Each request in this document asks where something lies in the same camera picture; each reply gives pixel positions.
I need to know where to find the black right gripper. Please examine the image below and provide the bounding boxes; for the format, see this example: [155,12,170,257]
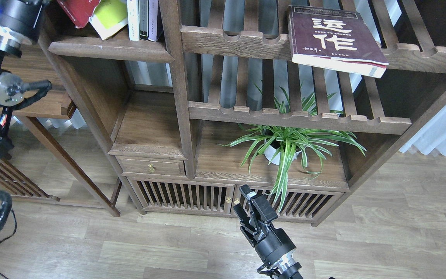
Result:
[233,184,297,272]

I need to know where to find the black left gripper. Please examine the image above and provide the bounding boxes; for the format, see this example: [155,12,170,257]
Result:
[0,0,47,48]

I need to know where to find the red paperback book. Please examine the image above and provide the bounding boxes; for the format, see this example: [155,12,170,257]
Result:
[57,0,101,29]

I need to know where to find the yellow green book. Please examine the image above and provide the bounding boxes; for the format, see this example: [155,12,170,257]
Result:
[89,0,128,40]

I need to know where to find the dark maroon large book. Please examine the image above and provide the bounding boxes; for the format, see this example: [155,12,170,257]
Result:
[288,5,389,78]

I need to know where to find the white plant pot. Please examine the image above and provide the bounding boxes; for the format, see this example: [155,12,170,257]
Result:
[264,139,291,165]

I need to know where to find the green spider plant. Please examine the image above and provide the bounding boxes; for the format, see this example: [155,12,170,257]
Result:
[218,80,367,213]

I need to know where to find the brass drawer knob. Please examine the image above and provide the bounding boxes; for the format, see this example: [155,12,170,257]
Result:
[148,164,156,173]

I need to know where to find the wooden bookshelf unit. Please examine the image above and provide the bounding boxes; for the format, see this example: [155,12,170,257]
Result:
[39,0,446,226]

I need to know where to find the white upright book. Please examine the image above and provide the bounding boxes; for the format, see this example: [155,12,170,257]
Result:
[126,0,140,41]

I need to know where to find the dark grey upright book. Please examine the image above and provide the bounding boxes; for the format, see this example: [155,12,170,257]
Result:
[139,0,149,40]

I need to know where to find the wooden side table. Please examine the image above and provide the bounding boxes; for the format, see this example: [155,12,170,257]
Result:
[0,45,122,217]

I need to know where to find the lilac upright book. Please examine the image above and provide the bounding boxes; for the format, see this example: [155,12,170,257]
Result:
[148,0,163,42]

